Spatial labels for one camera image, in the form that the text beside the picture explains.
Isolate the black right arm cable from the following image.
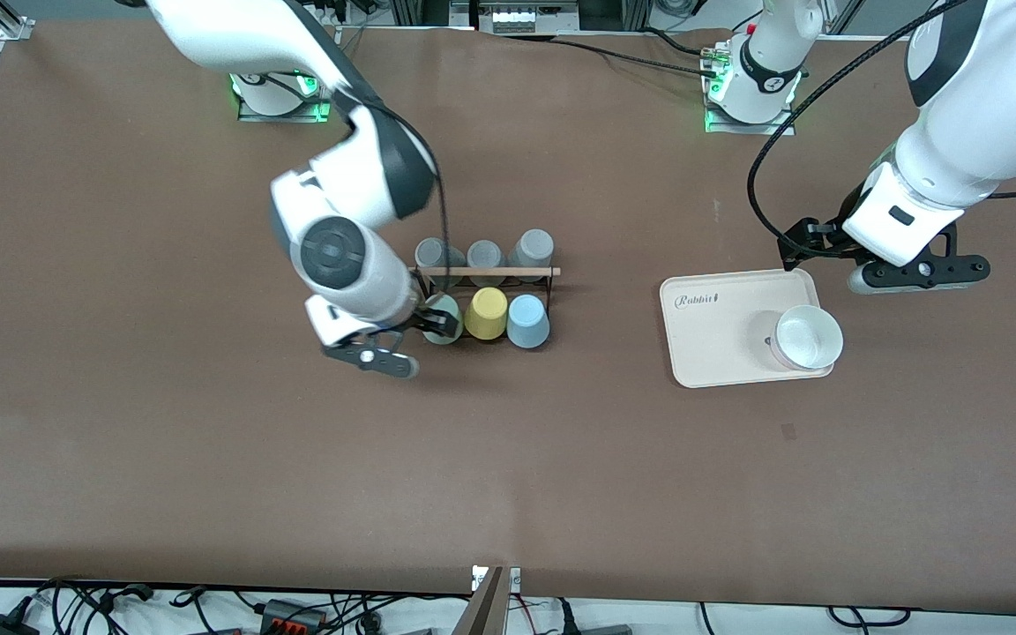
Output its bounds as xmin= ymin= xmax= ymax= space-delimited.
xmin=332 ymin=86 xmax=452 ymax=297

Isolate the cream rectangular tray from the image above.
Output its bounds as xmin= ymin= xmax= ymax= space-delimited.
xmin=660 ymin=268 xmax=834 ymax=390

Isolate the black table cable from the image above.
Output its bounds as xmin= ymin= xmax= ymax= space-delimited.
xmin=552 ymin=34 xmax=721 ymax=78

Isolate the white terminal block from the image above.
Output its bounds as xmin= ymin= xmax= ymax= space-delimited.
xmin=490 ymin=0 xmax=579 ymax=34

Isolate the yellow cup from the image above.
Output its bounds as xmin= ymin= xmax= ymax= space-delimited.
xmin=464 ymin=288 xmax=510 ymax=341

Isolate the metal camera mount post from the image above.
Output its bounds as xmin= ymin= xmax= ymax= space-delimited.
xmin=453 ymin=564 xmax=523 ymax=635

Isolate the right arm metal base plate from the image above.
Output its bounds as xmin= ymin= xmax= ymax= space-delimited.
xmin=230 ymin=26 xmax=337 ymax=123

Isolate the light blue cup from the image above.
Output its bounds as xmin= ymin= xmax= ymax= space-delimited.
xmin=505 ymin=295 xmax=552 ymax=350

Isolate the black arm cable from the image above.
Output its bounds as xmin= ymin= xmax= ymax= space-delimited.
xmin=747 ymin=0 xmax=975 ymax=263
xmin=332 ymin=86 xmax=452 ymax=297

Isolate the white bowl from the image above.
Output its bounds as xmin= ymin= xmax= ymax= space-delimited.
xmin=768 ymin=304 xmax=845 ymax=371

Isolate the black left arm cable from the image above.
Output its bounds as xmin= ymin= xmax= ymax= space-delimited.
xmin=747 ymin=0 xmax=975 ymax=263

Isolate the grey cup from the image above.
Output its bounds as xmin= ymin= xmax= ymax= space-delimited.
xmin=508 ymin=228 xmax=556 ymax=283
xmin=415 ymin=237 xmax=467 ymax=292
xmin=467 ymin=240 xmax=507 ymax=288

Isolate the pale green cup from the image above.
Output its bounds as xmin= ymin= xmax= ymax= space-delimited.
xmin=422 ymin=293 xmax=464 ymax=347

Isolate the black cable bundle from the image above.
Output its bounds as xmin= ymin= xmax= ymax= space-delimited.
xmin=0 ymin=578 xmax=474 ymax=635

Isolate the black wire cup rack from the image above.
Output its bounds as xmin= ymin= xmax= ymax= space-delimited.
xmin=408 ymin=265 xmax=561 ymax=343

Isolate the black looped cable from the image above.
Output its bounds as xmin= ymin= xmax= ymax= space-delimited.
xmin=828 ymin=605 xmax=912 ymax=629

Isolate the black power strip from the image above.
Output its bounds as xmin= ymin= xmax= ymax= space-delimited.
xmin=259 ymin=599 xmax=334 ymax=635

